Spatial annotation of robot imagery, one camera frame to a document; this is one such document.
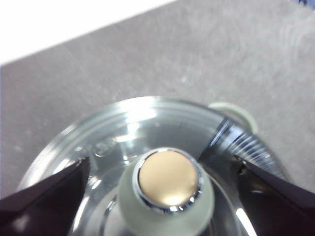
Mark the glass lid with green knob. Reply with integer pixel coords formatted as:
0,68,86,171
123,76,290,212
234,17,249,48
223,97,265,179
16,96,287,236

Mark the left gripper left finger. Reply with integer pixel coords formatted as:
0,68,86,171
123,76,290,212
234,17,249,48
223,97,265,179
0,157,91,236

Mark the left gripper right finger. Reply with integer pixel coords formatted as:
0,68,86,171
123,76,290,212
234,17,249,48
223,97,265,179
233,154,315,236

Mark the pale green electric steamer pot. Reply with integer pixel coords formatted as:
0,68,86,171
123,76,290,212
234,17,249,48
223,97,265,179
208,102,258,135

